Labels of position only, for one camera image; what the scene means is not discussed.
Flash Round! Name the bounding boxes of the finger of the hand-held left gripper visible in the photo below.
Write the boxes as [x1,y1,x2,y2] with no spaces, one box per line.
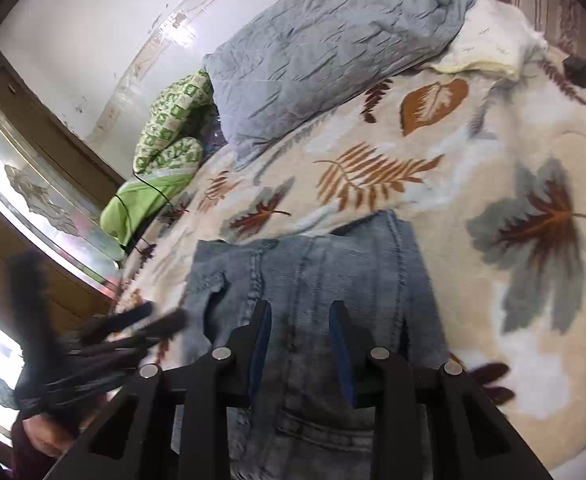
[79,301,155,342]
[87,309,190,358]

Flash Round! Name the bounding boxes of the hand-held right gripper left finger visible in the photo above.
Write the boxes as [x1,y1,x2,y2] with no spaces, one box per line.
[43,299,273,480]

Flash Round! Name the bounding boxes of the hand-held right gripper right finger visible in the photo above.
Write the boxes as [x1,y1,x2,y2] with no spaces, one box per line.
[329,301,555,480]

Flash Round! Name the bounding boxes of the blue denim pants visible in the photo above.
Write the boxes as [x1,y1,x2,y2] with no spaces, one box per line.
[178,209,450,480]

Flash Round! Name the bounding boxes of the person's left hand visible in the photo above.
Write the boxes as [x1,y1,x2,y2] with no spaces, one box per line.
[25,392,111,459]

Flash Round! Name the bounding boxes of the wooden wardrobe with glass door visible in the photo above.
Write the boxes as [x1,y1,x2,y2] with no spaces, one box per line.
[0,42,130,453]

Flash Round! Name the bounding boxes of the green patterned quilt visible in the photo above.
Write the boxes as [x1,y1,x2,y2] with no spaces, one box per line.
[99,70,217,249]

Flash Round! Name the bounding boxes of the leaf print beige blanket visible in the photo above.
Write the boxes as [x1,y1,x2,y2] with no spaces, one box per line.
[115,52,586,472]

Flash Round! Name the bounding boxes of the grey pillow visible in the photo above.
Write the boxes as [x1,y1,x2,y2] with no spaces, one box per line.
[203,0,477,167]

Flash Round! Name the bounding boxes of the cream pillow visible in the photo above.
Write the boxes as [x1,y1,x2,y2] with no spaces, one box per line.
[430,0,549,82]

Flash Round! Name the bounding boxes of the black power adapter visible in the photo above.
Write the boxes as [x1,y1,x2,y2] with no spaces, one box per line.
[562,57,586,87]

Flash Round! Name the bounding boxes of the thin black cable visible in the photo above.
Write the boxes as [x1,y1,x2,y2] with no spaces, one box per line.
[110,172,176,257]

